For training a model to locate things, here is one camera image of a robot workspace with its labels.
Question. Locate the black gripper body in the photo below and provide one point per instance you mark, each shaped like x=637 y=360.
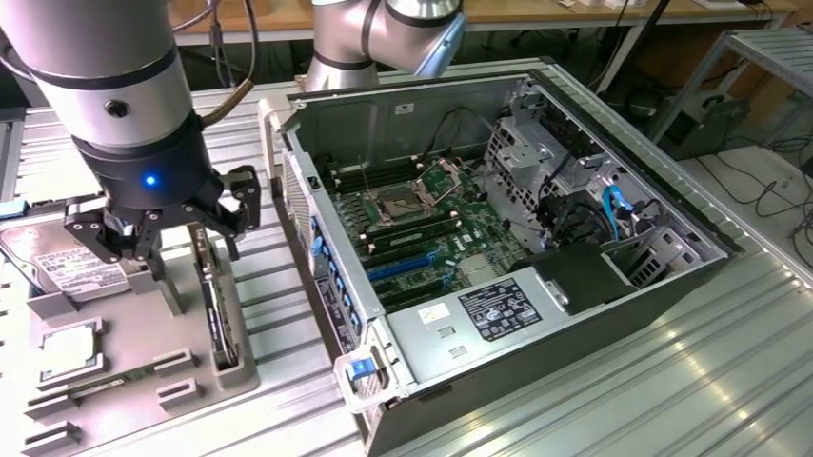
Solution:
x=152 y=166

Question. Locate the graphics card with metal bracket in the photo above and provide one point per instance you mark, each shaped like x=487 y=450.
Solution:
x=212 y=295

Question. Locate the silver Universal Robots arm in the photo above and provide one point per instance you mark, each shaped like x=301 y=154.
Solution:
x=95 y=57

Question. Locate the hard disk with white label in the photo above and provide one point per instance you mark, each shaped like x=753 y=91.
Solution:
x=69 y=266

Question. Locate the blue slot clip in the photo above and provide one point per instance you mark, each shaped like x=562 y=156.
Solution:
x=328 y=263
x=351 y=308
x=359 y=323
x=343 y=292
x=335 y=277

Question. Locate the blue plastic part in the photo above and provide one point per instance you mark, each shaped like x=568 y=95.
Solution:
x=10 y=209

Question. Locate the thin metal locking lever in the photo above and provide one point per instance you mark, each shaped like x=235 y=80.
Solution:
x=366 y=178

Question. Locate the grey parts rack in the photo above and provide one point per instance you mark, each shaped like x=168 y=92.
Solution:
x=127 y=333

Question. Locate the black RAM slot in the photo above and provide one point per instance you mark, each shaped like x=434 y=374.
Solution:
x=406 y=225
x=382 y=184
x=379 y=179
x=378 y=173
x=374 y=167

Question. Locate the CPU socket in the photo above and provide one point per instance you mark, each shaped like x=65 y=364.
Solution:
x=400 y=207

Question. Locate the silver CPU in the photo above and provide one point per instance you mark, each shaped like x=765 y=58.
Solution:
x=67 y=350

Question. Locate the long black expansion slot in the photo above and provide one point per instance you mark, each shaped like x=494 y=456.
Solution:
x=400 y=255
x=418 y=296
x=410 y=286

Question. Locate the blue expansion slot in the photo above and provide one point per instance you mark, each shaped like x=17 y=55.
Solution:
x=400 y=267

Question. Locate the green RAM stick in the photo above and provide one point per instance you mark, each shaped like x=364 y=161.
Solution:
x=415 y=238
x=108 y=381

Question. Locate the metal socket cover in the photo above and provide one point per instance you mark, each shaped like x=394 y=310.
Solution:
x=440 y=178

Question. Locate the green motherboard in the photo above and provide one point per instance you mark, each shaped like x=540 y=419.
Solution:
x=482 y=238

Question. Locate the blue case latch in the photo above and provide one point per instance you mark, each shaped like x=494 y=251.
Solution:
x=359 y=369

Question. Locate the silver finned heat sink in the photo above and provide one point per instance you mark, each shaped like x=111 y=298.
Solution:
x=479 y=269

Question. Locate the grey power supply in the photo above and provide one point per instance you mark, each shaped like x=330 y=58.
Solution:
x=438 y=347

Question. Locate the perforated metal disk bay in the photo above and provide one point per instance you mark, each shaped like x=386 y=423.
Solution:
x=527 y=162

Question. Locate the black power supply label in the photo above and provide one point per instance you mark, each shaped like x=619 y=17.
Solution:
x=502 y=307

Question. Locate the black plastic shroud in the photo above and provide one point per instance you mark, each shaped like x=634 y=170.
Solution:
x=580 y=281

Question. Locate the open grey PC case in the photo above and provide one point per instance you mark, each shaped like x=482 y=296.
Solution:
x=539 y=381

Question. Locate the wooden desk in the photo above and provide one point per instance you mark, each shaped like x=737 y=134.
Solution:
x=539 y=12

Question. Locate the small metal disk bay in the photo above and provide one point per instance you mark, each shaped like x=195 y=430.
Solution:
x=661 y=257

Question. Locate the black box device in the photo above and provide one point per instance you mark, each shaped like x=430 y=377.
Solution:
x=705 y=124

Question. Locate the blue bracket retainer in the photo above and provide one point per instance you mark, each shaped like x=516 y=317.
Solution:
x=316 y=233

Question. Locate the aluminium frame table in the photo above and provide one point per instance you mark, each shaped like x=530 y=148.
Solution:
x=781 y=52

